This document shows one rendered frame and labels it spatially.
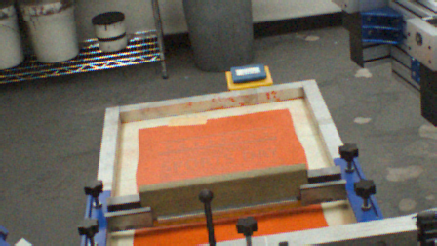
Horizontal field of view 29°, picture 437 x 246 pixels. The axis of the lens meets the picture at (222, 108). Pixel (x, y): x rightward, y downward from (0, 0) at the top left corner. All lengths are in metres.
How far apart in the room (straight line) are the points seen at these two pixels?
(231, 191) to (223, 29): 3.26
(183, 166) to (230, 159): 0.12
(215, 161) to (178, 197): 0.31
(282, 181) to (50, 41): 3.52
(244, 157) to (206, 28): 2.98
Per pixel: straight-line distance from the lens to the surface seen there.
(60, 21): 5.17
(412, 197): 3.72
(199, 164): 2.09
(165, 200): 1.82
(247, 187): 1.81
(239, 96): 2.35
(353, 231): 1.63
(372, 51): 2.56
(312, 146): 2.11
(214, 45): 5.07
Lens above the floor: 1.94
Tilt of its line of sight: 25 degrees down
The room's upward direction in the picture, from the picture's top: 8 degrees counter-clockwise
